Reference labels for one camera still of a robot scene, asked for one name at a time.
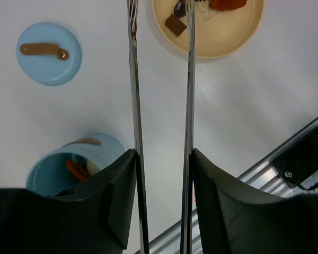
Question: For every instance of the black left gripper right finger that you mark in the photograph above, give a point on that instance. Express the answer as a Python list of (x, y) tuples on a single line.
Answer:
[(237, 218)]

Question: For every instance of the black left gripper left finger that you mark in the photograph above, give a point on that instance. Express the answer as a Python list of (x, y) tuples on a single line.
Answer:
[(93, 216)]

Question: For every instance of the red orange grilled piece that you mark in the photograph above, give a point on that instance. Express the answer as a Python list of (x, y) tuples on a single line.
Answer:
[(77, 170)]

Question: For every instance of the light blue cylindrical container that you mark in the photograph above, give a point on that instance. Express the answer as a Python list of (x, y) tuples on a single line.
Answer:
[(49, 175)]

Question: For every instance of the metal serving tongs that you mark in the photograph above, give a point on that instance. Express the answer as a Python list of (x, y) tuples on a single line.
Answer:
[(186, 211)]

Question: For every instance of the green round macaron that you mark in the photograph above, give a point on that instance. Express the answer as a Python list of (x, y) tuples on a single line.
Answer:
[(92, 168)]

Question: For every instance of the light blue round lid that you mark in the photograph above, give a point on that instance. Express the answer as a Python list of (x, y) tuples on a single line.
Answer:
[(49, 53)]

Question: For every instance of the beige round plate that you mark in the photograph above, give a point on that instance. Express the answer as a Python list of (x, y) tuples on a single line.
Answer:
[(218, 33)]

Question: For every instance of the brown chocolate square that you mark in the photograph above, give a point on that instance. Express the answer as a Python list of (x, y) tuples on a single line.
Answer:
[(175, 25)]

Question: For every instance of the orange madeleine cake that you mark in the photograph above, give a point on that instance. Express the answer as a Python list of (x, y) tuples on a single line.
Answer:
[(226, 5)]

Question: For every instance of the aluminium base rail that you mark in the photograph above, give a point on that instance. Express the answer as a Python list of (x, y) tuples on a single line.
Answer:
[(262, 176)]

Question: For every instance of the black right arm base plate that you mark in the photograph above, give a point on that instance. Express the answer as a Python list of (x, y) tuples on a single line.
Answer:
[(299, 162)]

